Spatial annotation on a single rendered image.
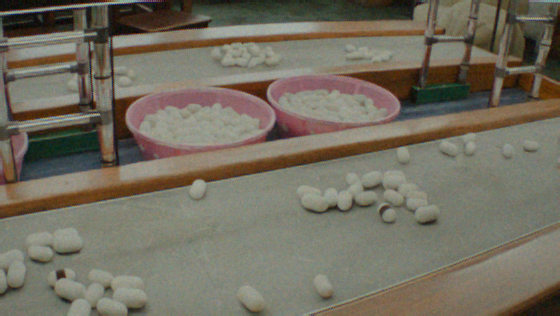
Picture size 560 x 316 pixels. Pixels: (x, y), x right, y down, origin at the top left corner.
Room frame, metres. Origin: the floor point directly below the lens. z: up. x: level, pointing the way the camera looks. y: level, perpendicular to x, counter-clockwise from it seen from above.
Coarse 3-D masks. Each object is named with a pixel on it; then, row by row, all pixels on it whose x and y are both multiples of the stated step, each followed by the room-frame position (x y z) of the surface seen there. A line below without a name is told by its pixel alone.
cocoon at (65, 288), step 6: (60, 282) 0.41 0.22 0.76; (66, 282) 0.41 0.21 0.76; (72, 282) 0.42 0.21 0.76; (54, 288) 0.41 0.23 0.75; (60, 288) 0.41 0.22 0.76; (66, 288) 0.41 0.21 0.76; (72, 288) 0.41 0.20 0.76; (78, 288) 0.41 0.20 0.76; (84, 288) 0.41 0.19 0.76; (60, 294) 0.40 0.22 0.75; (66, 294) 0.40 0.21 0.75; (72, 294) 0.40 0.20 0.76; (78, 294) 0.40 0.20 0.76; (84, 294) 0.41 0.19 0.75; (72, 300) 0.40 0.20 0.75
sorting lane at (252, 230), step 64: (512, 128) 1.00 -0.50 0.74; (256, 192) 0.67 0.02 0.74; (448, 192) 0.71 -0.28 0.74; (512, 192) 0.72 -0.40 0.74; (64, 256) 0.48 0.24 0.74; (128, 256) 0.50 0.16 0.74; (192, 256) 0.51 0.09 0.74; (256, 256) 0.52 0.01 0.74; (320, 256) 0.53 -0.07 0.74; (384, 256) 0.53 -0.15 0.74; (448, 256) 0.54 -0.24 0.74
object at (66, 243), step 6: (54, 240) 0.49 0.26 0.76; (60, 240) 0.49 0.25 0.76; (66, 240) 0.49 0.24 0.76; (72, 240) 0.49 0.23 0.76; (78, 240) 0.50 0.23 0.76; (54, 246) 0.48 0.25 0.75; (60, 246) 0.48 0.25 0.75; (66, 246) 0.49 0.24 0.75; (72, 246) 0.49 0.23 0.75; (78, 246) 0.49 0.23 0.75; (66, 252) 0.49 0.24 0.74
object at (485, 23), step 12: (456, 12) 3.57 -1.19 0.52; (468, 12) 3.51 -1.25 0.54; (480, 12) 3.50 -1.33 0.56; (492, 12) 3.54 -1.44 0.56; (504, 12) 3.54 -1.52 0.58; (444, 24) 3.57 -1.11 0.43; (456, 24) 3.49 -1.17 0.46; (480, 24) 3.40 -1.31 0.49; (492, 24) 3.38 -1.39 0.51; (516, 24) 3.44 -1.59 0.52; (480, 36) 3.32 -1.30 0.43; (516, 36) 3.42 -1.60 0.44; (516, 48) 3.44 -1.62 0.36
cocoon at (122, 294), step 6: (120, 288) 0.42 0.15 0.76; (126, 288) 0.42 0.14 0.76; (114, 294) 0.41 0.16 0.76; (120, 294) 0.41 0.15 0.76; (126, 294) 0.41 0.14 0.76; (132, 294) 0.41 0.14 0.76; (138, 294) 0.41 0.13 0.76; (144, 294) 0.42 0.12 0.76; (114, 300) 0.41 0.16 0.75; (120, 300) 0.40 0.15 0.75; (126, 300) 0.40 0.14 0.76; (132, 300) 0.40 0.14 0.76; (138, 300) 0.41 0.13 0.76; (144, 300) 0.41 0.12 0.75; (126, 306) 0.40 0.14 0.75; (132, 306) 0.40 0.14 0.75; (138, 306) 0.40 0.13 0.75
